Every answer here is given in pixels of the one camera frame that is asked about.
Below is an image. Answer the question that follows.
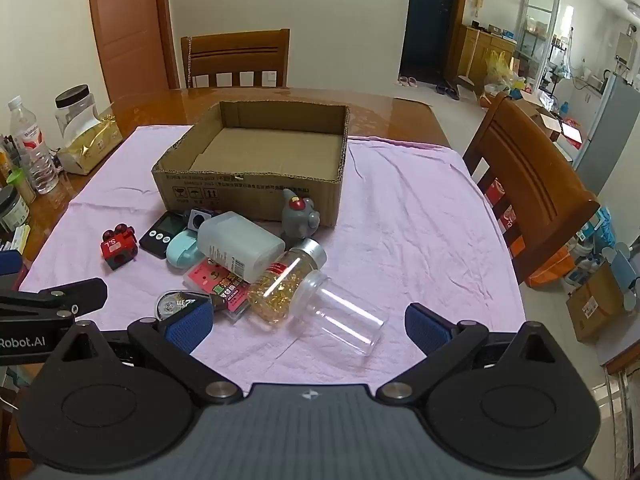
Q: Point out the pink card box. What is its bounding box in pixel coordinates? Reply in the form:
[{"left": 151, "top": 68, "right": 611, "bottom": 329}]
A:
[{"left": 184, "top": 258, "right": 251, "bottom": 321}]

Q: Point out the round silver dial gadget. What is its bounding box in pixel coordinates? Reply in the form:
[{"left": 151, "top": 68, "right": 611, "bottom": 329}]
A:
[{"left": 157, "top": 290, "right": 201, "bottom": 322}]

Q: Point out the grey refrigerator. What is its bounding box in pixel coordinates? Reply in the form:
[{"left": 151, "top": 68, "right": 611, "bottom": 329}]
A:
[{"left": 574, "top": 74, "right": 640, "bottom": 197}]

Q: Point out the gold foil packet bag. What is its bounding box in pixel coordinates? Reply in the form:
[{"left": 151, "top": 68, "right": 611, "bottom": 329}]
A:
[{"left": 56, "top": 115, "right": 124, "bottom": 176}]

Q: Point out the white water heater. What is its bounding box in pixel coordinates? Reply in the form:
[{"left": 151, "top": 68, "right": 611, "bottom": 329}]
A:
[{"left": 615, "top": 31, "right": 639, "bottom": 74}]

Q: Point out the yellow plastic bag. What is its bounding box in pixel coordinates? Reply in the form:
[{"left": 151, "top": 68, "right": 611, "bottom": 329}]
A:
[{"left": 486, "top": 50, "right": 517, "bottom": 85}]

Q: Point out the jar with dark lid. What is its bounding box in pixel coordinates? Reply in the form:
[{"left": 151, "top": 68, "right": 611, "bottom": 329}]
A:
[{"left": 0, "top": 186, "right": 31, "bottom": 234}]

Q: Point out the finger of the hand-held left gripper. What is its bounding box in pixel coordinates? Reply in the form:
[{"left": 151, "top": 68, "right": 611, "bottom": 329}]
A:
[
  {"left": 0, "top": 277, "right": 109, "bottom": 322},
  {"left": 0, "top": 250, "right": 27, "bottom": 292}
]

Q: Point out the brown wooden door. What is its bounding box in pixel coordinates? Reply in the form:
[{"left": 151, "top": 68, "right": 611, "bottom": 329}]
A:
[{"left": 87, "top": 0, "right": 179, "bottom": 107}]

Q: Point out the clear water bottle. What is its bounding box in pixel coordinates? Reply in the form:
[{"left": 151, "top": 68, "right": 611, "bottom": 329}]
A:
[{"left": 7, "top": 96, "right": 59, "bottom": 195}]

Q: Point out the clear plastic jar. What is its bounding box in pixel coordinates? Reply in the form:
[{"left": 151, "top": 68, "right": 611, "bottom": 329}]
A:
[{"left": 291, "top": 270, "right": 387, "bottom": 358}]

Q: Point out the small jar with green lid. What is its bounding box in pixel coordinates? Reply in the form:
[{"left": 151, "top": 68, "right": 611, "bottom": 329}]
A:
[{"left": 6, "top": 169, "right": 37, "bottom": 204}]

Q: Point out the dark blue door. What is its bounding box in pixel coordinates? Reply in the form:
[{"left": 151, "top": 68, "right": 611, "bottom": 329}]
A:
[{"left": 399, "top": 0, "right": 472, "bottom": 82}]

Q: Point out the wooden cabinet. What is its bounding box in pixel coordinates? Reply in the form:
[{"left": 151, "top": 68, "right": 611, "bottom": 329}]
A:
[{"left": 457, "top": 25, "right": 518, "bottom": 87}]

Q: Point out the white translucent plastic bottle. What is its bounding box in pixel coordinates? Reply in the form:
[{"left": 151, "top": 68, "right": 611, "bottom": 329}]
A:
[{"left": 196, "top": 211, "right": 287, "bottom": 285}]

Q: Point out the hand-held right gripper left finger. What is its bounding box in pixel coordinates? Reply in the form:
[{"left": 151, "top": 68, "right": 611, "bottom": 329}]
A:
[{"left": 49, "top": 302, "right": 244, "bottom": 408}]

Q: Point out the grey cat figurine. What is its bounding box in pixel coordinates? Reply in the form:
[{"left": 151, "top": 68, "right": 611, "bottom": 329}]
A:
[{"left": 281, "top": 187, "right": 322, "bottom": 251}]

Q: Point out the orange bag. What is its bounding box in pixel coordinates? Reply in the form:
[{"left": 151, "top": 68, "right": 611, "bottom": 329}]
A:
[{"left": 529, "top": 249, "right": 574, "bottom": 288}]

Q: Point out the mint green case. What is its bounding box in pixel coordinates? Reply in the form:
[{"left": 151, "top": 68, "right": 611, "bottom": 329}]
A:
[{"left": 166, "top": 229, "right": 207, "bottom": 272}]

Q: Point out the cardboard box with orange label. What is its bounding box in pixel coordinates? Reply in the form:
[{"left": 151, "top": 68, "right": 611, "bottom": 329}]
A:
[{"left": 566, "top": 260, "right": 632, "bottom": 344}]

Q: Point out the pink tablecloth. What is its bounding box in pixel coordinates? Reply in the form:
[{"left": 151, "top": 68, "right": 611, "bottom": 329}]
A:
[{"left": 17, "top": 125, "right": 527, "bottom": 397}]

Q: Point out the black digital timer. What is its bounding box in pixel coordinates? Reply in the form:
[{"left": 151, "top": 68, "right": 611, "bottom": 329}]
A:
[{"left": 138, "top": 211, "right": 188, "bottom": 259}]

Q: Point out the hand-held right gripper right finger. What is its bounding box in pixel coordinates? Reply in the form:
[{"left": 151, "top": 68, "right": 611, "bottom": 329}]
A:
[{"left": 376, "top": 303, "right": 568, "bottom": 406}]

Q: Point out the clear jar with black lid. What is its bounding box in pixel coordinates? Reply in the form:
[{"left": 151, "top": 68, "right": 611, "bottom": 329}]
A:
[{"left": 54, "top": 86, "right": 99, "bottom": 137}]

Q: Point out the capsule bottle with silver cap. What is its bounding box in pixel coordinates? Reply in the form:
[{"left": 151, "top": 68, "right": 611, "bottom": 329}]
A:
[{"left": 247, "top": 238, "right": 328, "bottom": 330}]

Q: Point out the wooden chair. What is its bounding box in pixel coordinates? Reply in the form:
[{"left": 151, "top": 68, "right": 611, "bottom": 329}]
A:
[
  {"left": 181, "top": 29, "right": 291, "bottom": 90},
  {"left": 462, "top": 92, "right": 601, "bottom": 287}
]

